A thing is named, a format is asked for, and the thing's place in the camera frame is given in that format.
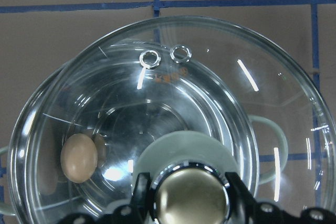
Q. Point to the pale green cooking pot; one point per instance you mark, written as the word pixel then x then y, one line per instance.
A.
pixel 148 108

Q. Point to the glass pot lid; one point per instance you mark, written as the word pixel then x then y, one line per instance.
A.
pixel 271 84

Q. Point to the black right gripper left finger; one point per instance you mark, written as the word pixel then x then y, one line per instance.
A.
pixel 141 201

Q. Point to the brown egg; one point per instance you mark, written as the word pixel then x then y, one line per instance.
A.
pixel 79 158

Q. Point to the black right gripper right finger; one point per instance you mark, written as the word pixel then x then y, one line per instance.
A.
pixel 241 201

